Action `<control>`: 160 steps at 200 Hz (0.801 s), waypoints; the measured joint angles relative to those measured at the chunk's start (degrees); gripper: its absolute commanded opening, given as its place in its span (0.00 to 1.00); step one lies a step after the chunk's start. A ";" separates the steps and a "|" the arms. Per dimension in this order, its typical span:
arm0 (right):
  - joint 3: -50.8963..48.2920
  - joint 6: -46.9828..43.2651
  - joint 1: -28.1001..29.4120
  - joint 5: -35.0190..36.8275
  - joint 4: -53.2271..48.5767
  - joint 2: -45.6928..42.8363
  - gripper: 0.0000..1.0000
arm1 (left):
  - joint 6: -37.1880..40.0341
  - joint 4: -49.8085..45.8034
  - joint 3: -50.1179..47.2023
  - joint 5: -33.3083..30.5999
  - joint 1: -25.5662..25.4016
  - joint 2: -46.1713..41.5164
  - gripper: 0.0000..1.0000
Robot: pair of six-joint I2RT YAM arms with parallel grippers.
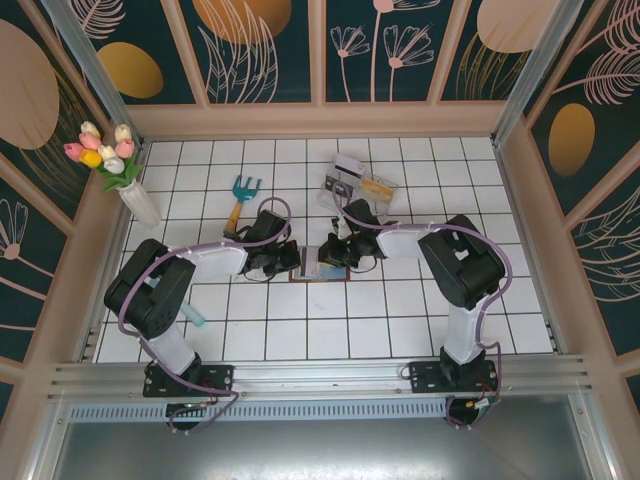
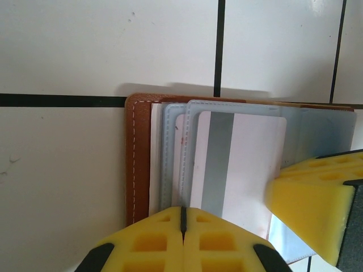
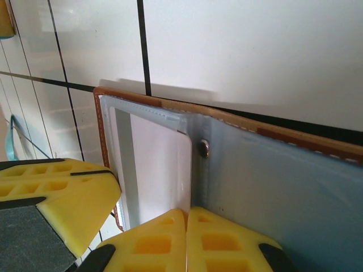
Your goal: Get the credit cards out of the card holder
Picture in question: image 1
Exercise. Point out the brown leather card holder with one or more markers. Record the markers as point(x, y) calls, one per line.
point(291, 276)

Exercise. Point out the white card with pink print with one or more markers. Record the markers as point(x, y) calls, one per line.
point(310, 265)

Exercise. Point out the clear acrylic card organizer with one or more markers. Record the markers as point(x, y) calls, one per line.
point(330, 200)

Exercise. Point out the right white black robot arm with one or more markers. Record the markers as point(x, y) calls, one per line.
point(400, 242)

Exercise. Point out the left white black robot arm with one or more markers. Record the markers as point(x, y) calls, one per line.
point(215, 257)

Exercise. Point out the light blue card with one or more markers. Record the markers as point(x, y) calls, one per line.
point(334, 274)

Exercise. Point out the black card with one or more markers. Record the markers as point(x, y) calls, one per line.
point(336, 182)

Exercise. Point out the white card with dark stripe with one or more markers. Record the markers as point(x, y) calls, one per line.
point(350, 167)

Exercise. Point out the light teal plastic tool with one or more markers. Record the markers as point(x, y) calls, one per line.
point(196, 316)

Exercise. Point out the white ribbed vase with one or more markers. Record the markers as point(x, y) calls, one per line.
point(142, 207)

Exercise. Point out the green artificial tulip leaves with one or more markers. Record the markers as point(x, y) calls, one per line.
point(122, 176)

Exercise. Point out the pink artificial tulip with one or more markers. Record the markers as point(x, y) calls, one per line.
point(73, 149)
point(90, 142)
point(125, 147)

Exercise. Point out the white artificial tulip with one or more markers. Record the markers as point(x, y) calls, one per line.
point(114, 165)
point(106, 151)

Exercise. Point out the cream artificial tulip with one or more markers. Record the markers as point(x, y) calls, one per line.
point(91, 128)
point(123, 132)

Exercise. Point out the yellow artificial tulip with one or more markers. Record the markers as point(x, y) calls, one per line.
point(90, 158)

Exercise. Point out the green circuit board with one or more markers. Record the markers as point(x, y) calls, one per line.
point(484, 404)

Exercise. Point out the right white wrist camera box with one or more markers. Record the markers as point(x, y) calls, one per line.
point(342, 227)

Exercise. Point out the aluminium frame rail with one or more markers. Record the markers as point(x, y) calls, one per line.
point(320, 375)

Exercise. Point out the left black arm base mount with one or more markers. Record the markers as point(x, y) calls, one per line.
point(220, 377)

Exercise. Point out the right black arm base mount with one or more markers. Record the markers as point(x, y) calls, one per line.
point(425, 377)

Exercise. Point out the aluminium corner post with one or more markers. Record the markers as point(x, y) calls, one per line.
point(540, 65)
point(93, 65)

